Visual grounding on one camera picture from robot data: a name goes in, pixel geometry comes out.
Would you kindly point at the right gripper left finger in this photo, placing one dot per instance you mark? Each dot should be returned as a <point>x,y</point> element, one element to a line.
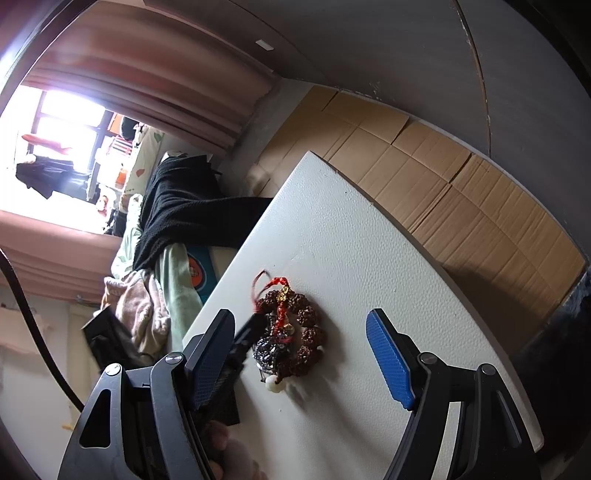
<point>145,423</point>

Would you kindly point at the pink curtain right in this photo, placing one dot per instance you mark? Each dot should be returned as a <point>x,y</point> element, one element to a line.
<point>158,70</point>

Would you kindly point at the pink fleece blanket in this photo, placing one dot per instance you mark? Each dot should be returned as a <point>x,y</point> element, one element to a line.
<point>138,303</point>

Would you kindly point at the blue orange mattress label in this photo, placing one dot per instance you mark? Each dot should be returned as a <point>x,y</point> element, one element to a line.
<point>202,273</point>

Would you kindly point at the person's left hand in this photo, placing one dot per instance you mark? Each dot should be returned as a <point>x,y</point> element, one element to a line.
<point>236,462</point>

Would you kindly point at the patterned window bench cushion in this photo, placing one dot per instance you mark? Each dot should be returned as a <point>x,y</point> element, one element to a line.
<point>146,146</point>

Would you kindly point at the pink curtain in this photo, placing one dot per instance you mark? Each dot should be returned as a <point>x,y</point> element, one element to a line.
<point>57,262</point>
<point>158,70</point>

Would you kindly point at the flattened cardboard on floor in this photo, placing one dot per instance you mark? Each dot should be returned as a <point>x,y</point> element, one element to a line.
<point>509,256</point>

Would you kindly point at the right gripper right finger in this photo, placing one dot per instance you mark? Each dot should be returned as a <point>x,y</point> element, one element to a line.
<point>492,441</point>

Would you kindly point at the green bed sheet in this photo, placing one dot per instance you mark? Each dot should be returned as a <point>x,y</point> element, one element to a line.
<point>171,270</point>

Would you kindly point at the white wardrobe sticker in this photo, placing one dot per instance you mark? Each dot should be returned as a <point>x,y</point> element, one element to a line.
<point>263,44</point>

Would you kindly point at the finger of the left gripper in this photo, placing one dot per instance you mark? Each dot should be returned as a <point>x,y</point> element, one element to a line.
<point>250,333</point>

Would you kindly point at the black hanging garment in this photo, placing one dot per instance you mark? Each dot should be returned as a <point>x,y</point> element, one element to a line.
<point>45,175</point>

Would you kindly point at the pink curtain left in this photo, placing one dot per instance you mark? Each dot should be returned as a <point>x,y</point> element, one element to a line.
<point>57,262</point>

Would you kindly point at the dark grey wardrobe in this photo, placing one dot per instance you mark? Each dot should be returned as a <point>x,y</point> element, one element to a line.
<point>509,78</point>

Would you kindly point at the black knitted blanket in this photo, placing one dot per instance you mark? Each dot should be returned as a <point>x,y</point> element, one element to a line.
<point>184,204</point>

